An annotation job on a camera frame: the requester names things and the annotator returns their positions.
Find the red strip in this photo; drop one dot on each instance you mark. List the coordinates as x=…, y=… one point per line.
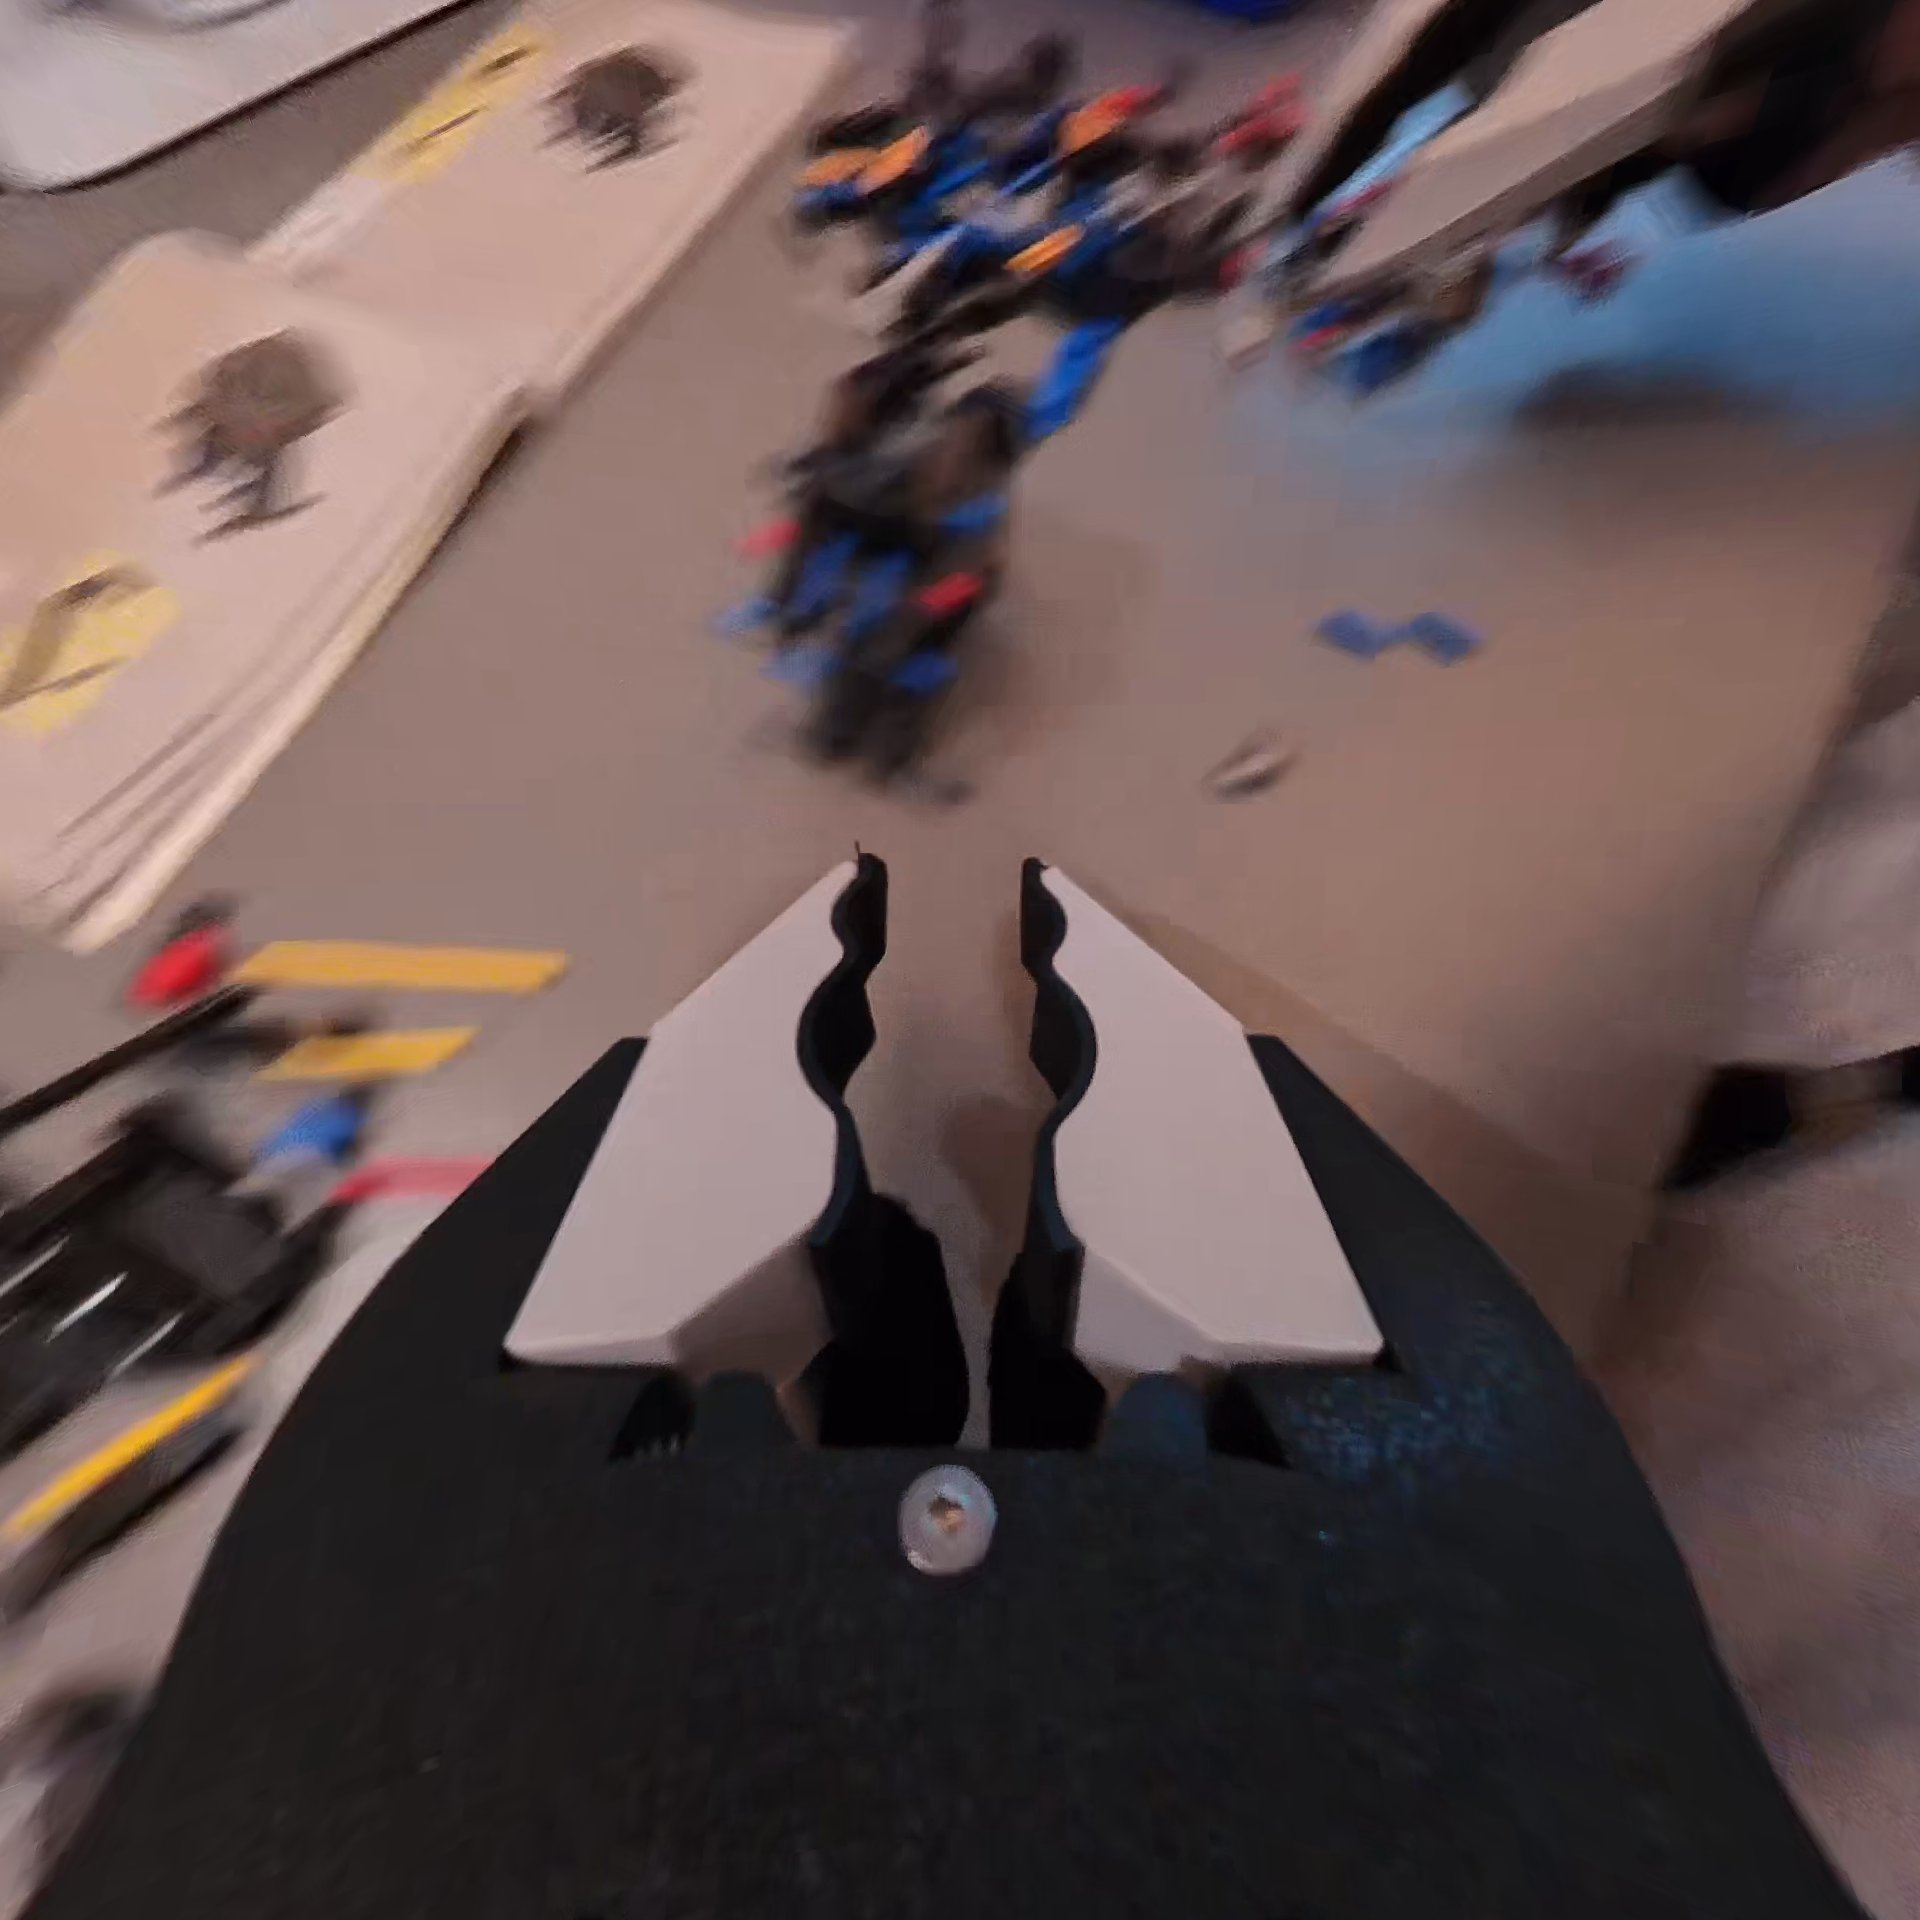
x=411, y=1178

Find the red lego piece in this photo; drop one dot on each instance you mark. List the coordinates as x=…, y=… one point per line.
x=181, y=965

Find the pile of small lego pins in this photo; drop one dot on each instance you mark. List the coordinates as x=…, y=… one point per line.
x=1020, y=196

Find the small blue lego piece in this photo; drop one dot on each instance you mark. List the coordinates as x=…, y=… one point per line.
x=315, y=1129

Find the lego instruction booklet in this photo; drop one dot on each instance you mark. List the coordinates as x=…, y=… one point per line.
x=301, y=451

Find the white rounded board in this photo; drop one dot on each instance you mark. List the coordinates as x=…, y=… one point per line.
x=152, y=76

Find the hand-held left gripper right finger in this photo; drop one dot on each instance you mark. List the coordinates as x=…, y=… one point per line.
x=1204, y=1205

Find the black brick assembly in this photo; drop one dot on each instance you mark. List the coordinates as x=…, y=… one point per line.
x=139, y=1245

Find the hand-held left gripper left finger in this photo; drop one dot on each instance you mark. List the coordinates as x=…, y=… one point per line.
x=700, y=1167

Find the small grey lego piece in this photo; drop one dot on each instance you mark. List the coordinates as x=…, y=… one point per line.
x=1249, y=762

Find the yellow and black strip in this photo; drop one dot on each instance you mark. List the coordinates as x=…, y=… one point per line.
x=123, y=1458

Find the short yellow strip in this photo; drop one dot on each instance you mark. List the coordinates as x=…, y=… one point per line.
x=372, y=1058

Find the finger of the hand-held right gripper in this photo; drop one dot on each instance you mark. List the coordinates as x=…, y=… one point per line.
x=1366, y=76
x=1573, y=137

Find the partly built lego model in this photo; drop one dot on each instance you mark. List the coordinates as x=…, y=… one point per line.
x=905, y=571

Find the person's right forearm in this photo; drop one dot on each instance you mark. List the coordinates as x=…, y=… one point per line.
x=1721, y=306

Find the blue lego panel piece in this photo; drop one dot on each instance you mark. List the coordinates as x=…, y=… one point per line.
x=1394, y=637

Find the long yellow strip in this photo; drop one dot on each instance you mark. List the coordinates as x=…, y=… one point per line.
x=400, y=968

